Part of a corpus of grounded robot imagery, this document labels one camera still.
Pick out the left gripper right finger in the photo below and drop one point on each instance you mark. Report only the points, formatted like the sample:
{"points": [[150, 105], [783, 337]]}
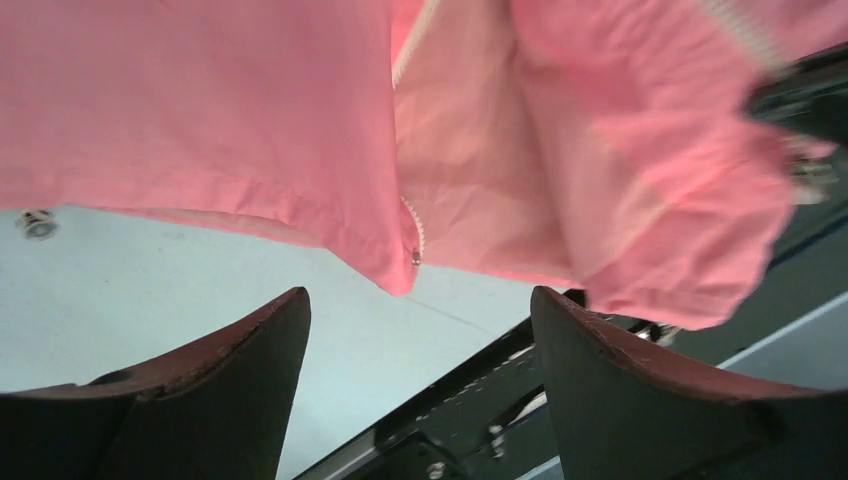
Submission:
{"points": [[623, 407]]}

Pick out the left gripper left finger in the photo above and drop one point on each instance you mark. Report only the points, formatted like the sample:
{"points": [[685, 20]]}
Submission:
{"points": [[215, 408]]}

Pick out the pink zip-up jacket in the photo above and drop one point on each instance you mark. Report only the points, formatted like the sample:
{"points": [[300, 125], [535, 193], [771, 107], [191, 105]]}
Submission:
{"points": [[592, 144]]}

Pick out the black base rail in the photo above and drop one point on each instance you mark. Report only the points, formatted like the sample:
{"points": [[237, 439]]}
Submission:
{"points": [[488, 418]]}

